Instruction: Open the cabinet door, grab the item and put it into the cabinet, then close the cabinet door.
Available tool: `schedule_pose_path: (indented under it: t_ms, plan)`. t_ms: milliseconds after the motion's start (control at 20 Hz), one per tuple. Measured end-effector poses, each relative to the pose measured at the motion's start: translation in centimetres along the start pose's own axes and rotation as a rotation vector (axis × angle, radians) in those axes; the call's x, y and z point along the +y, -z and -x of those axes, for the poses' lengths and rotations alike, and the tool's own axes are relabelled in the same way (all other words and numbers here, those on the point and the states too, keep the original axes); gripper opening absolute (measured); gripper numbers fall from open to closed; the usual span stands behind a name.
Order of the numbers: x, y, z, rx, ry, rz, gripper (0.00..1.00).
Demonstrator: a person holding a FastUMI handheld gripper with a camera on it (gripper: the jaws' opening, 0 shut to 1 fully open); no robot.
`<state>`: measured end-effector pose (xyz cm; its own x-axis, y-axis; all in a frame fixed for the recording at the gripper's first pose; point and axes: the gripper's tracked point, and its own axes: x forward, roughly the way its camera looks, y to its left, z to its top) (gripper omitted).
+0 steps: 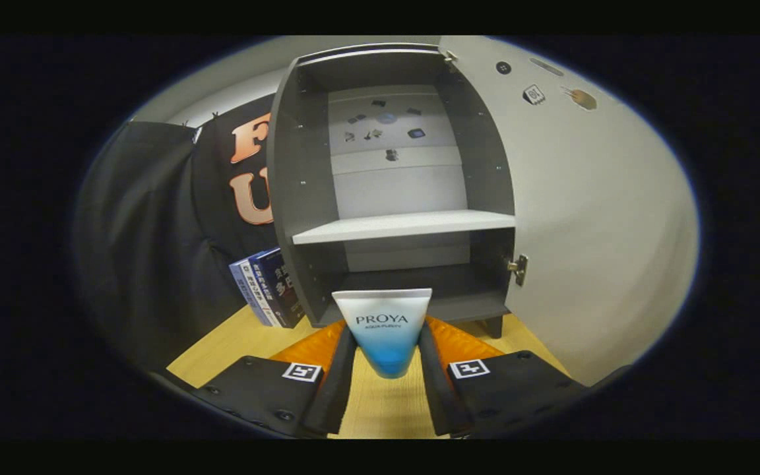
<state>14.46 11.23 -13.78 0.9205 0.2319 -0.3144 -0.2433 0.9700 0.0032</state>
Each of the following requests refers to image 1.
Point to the light grey cabinet door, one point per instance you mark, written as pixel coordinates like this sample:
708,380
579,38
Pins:
591,231

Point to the dark navy book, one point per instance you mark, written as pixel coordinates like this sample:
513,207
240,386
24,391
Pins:
285,293

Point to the white and blue cosmetic tube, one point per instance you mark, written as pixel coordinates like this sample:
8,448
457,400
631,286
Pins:
383,336

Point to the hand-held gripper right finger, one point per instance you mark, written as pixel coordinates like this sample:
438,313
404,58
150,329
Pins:
436,389

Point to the black backdrop cloth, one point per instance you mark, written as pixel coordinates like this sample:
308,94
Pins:
149,231

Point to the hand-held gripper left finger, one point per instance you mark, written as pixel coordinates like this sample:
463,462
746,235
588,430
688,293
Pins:
335,389

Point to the light blue book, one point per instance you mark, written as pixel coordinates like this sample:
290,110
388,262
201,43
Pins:
247,290

